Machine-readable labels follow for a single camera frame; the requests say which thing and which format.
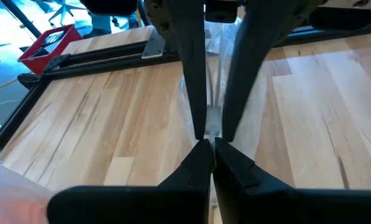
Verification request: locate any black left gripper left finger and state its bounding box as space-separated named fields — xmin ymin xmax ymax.
xmin=47 ymin=139 xmax=214 ymax=224

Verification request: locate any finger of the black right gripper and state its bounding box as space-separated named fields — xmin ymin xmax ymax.
xmin=165 ymin=0 xmax=209 ymax=140
xmin=222 ymin=0 xmax=298 ymax=143

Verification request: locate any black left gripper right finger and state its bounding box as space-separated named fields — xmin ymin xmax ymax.
xmin=212 ymin=137 xmax=371 ymax=224

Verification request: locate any clear plastic bag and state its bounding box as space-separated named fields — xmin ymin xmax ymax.
xmin=177 ymin=18 xmax=261 ymax=150

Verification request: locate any clear plastic storage box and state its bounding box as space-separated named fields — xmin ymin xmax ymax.
xmin=0 ymin=141 xmax=57 ymax=224

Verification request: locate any office chair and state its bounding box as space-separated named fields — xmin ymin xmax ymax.
xmin=47 ymin=0 xmax=88 ymax=28

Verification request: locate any black equipment in crate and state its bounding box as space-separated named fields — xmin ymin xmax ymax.
xmin=31 ymin=30 xmax=67 ymax=58

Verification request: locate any red plastic crate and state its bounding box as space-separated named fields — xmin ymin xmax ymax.
xmin=17 ymin=24 xmax=83 ymax=75

